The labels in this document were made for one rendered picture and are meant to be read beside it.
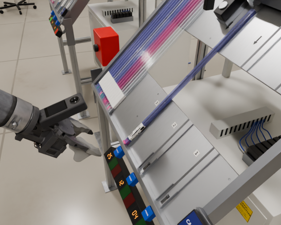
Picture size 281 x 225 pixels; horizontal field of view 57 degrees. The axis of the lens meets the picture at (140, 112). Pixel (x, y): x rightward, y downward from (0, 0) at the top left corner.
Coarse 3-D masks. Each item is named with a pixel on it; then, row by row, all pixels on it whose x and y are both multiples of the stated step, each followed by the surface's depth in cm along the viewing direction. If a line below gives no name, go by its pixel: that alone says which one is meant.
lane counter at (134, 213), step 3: (132, 210) 68; (135, 210) 68; (138, 210) 67; (129, 213) 69; (132, 213) 68; (135, 213) 68; (138, 213) 67; (132, 216) 68; (135, 216) 67; (138, 216) 67; (132, 219) 67; (135, 219) 67
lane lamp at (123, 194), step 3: (126, 186) 73; (123, 189) 74; (126, 189) 73; (129, 189) 72; (120, 192) 74; (123, 192) 73; (126, 192) 72; (129, 192) 72; (123, 195) 73; (126, 195) 72; (123, 198) 72
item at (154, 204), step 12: (96, 96) 97; (108, 120) 86; (120, 132) 82; (120, 144) 77; (132, 156) 74; (132, 168) 70; (144, 180) 67; (144, 192) 64; (156, 204) 62; (156, 216) 59
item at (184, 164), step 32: (128, 96) 88; (160, 96) 78; (128, 128) 81; (160, 128) 73; (192, 128) 66; (160, 160) 68; (192, 160) 62; (224, 160) 57; (160, 192) 64; (192, 192) 59
